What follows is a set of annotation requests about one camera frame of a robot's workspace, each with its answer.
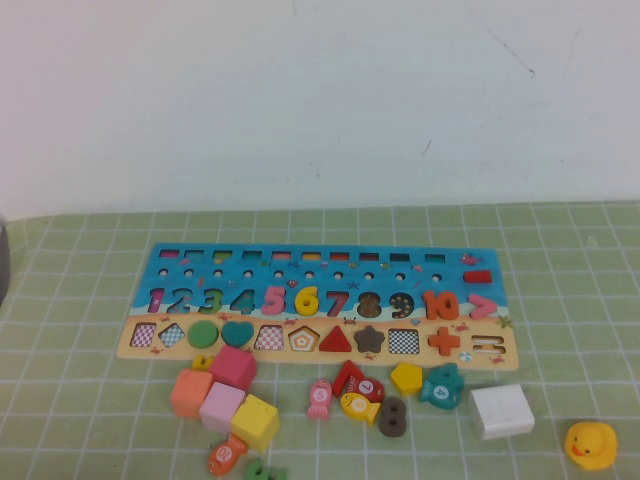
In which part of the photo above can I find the yellow number six piece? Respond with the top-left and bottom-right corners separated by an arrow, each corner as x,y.
293,284 -> 321,317

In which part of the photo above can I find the wooden number shape puzzle board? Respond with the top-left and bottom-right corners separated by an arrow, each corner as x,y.
117,243 -> 521,372

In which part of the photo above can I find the pink number five piece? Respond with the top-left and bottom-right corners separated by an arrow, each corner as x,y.
263,285 -> 289,316

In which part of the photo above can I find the red triangle piece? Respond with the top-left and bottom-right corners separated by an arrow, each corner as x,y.
320,324 -> 357,353

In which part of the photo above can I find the brown star piece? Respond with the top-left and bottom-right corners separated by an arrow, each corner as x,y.
354,324 -> 388,354

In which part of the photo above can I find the teal heart piece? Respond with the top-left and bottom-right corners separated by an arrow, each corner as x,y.
222,320 -> 256,349

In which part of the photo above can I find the orange number ten piece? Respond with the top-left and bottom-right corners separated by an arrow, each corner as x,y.
423,289 -> 461,321

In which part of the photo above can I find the red number seven piece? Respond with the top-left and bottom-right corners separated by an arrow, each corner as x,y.
329,359 -> 371,396

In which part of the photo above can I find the green circle piece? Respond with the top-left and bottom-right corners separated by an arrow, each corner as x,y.
188,319 -> 221,350

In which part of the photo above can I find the orange plus sign piece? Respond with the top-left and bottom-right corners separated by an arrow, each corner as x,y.
428,327 -> 464,357

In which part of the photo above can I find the yellow pentagon piece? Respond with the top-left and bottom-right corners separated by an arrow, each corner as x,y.
389,362 -> 426,398

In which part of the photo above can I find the yellow fish piece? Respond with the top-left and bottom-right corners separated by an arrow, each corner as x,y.
339,391 -> 381,427

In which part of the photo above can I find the pink greater-than sign piece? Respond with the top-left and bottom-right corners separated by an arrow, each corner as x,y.
469,294 -> 499,320

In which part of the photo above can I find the teal number four piece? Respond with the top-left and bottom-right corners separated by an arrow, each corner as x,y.
424,362 -> 464,396

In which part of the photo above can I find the brown number eight piece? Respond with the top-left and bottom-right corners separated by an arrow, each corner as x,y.
378,396 -> 407,438

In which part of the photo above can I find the green number piece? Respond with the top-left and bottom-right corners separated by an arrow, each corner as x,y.
244,458 -> 291,480

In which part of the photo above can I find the red fish numbered seven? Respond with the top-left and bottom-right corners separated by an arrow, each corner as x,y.
349,377 -> 385,404

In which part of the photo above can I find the red wooden cube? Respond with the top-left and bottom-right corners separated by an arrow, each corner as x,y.
207,345 -> 258,391

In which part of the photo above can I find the pink fish numbered five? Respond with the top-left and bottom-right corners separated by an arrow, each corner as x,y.
305,378 -> 334,421

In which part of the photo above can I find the yellow wooden cube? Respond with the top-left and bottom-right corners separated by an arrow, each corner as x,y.
229,393 -> 280,454

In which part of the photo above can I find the teal fish numbered four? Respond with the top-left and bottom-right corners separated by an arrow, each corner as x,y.
418,379 -> 461,410

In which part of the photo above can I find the pink wooden cube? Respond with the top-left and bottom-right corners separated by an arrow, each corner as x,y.
198,382 -> 247,435

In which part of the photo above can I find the orange wooden cube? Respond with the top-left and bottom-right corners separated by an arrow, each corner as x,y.
169,368 -> 215,420

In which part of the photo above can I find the orange fish numbered ten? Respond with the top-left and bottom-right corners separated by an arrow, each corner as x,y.
206,432 -> 249,476

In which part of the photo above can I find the white rectangular block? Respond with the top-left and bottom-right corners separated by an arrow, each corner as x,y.
468,383 -> 536,441

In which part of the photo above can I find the green checked tablecloth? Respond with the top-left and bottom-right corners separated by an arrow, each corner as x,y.
0,199 -> 640,480

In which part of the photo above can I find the yellow rubber duck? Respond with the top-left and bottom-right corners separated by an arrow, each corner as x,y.
563,421 -> 619,471

